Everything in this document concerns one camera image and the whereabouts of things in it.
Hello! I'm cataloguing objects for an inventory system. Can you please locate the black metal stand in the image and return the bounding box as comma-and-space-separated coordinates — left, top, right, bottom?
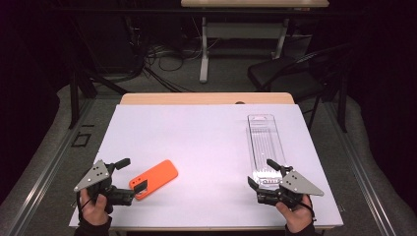
67, 65, 131, 130

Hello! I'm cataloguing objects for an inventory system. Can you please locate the person's right hand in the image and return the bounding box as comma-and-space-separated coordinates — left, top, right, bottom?
275, 195, 315, 234

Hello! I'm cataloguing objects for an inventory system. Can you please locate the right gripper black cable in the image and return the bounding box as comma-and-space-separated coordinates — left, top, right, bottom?
294, 200, 317, 222

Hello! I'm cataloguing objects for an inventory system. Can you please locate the black folding chair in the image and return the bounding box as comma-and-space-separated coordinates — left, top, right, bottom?
247, 42, 353, 132

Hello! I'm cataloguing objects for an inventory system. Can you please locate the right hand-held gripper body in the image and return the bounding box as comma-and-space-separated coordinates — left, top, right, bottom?
256, 165, 325, 209

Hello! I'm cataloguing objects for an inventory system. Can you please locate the person's left hand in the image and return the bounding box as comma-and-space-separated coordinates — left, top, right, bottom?
79, 189, 111, 227

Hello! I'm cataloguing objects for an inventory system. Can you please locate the clear plastic packaging box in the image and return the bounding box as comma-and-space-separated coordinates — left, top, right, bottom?
245, 113, 291, 191

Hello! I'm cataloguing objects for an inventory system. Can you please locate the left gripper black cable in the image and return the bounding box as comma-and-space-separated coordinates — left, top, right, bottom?
77, 191, 94, 224

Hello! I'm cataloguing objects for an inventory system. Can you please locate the wooden table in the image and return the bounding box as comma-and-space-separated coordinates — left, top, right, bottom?
109, 91, 335, 232

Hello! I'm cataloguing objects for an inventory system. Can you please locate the aluminium floor rail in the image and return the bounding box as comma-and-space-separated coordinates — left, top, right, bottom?
6, 97, 96, 236
323, 101, 397, 236

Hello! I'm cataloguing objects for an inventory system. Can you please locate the white-legged wooden desk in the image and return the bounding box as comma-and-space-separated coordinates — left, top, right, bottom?
180, 0, 330, 84

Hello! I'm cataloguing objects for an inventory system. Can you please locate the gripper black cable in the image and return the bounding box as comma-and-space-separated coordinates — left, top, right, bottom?
294, 200, 317, 222
77, 191, 94, 224

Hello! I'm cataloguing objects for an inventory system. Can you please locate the bundle of floor cables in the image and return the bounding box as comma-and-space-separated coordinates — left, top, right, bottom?
144, 42, 205, 92

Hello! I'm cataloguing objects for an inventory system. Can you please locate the orange phone case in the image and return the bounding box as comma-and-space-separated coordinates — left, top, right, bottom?
128, 159, 179, 202

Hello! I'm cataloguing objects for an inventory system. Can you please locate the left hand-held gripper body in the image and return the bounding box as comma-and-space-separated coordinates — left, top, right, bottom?
73, 159, 136, 214

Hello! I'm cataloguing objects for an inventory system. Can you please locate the white table mat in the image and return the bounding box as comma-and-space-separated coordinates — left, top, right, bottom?
68, 103, 344, 229

